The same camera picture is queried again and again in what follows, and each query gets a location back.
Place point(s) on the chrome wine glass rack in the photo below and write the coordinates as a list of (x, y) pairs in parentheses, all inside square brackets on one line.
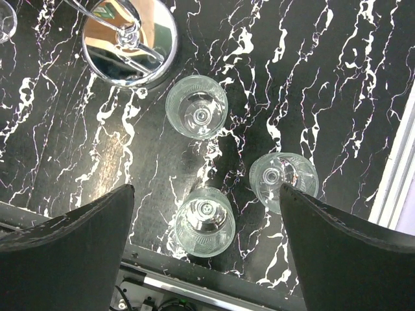
[(129, 43)]

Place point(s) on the ribbed goblet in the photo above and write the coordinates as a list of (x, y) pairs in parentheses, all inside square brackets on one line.
[(197, 107), (270, 171), (205, 224)]

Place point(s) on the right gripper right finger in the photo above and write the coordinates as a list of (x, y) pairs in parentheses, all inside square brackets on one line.
[(344, 262)]

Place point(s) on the clear stemmed wine glass right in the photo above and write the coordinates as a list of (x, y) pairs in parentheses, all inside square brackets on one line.
[(9, 21)]

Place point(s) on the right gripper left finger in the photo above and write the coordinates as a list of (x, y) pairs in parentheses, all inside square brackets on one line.
[(69, 262)]

